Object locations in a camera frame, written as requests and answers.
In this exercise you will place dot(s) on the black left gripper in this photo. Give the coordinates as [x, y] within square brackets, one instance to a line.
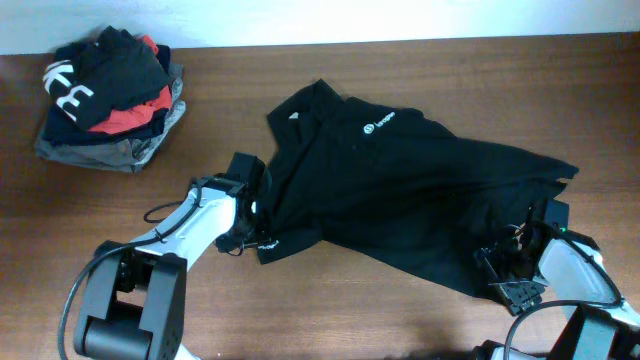
[227, 242]

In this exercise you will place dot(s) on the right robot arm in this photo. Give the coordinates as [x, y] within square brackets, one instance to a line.
[544, 265]

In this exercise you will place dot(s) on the black polo shirt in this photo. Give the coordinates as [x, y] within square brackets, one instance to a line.
[397, 187]

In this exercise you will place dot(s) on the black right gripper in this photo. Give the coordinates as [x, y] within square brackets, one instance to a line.
[516, 299]

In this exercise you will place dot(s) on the red folded garment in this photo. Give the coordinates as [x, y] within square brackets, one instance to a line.
[127, 120]

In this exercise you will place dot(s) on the navy folded garment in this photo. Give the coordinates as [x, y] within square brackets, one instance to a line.
[59, 130]

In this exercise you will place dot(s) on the grey folded garment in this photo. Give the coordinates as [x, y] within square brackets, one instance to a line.
[126, 155]

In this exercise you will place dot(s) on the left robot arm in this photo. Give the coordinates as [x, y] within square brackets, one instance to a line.
[133, 306]

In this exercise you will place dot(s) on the black shirt with white letters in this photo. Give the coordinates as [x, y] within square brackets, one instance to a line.
[115, 72]

